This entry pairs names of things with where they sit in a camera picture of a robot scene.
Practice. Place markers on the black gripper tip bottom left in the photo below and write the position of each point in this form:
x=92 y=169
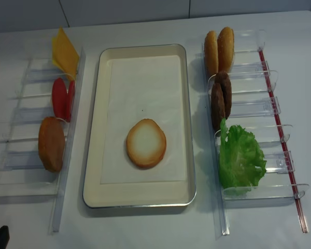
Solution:
x=4 y=237

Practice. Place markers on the green lettuce leaf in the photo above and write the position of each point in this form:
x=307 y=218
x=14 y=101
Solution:
x=241 y=160

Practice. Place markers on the left red tomato slice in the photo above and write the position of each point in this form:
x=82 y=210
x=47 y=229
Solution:
x=59 y=98

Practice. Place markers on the red tomato slice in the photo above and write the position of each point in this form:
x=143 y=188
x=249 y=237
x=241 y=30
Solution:
x=69 y=101
x=59 y=98

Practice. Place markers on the right red tomato slice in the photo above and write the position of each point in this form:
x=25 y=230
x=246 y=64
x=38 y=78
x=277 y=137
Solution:
x=69 y=101

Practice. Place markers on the toasted bread slice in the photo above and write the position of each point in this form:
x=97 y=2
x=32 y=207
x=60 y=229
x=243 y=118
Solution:
x=146 y=144

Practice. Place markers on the yellow cheese slice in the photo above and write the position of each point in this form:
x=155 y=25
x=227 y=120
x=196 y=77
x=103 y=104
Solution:
x=64 y=54

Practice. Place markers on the front brown meat patty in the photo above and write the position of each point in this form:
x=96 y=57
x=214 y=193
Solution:
x=217 y=106

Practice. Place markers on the brown meat patty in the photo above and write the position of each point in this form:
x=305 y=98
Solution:
x=223 y=80
x=217 y=106

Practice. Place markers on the rear brown meat patty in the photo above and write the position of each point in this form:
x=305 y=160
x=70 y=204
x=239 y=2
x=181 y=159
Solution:
x=223 y=80

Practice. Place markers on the left clear acrylic rack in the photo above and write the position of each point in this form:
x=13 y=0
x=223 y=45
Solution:
x=25 y=100

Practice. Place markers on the clear acrylic rack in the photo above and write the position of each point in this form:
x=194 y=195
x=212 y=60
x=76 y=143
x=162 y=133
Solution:
x=25 y=100
x=255 y=108

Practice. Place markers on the cream rectangular metal tray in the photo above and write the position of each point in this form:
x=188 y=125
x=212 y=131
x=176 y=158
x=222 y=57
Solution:
x=140 y=194

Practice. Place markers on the white paper tray liner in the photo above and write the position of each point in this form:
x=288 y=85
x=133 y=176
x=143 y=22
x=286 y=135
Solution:
x=142 y=88

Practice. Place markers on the right clear acrylic rack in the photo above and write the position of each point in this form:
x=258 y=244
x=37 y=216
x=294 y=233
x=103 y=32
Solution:
x=255 y=108

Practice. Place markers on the left burger bun half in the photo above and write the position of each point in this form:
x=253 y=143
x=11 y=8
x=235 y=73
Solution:
x=211 y=53

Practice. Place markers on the burger bun half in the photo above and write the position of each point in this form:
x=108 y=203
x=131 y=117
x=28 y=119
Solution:
x=225 y=42
x=211 y=53

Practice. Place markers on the right burger bun half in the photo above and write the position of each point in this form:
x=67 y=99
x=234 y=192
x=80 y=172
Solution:
x=225 y=42

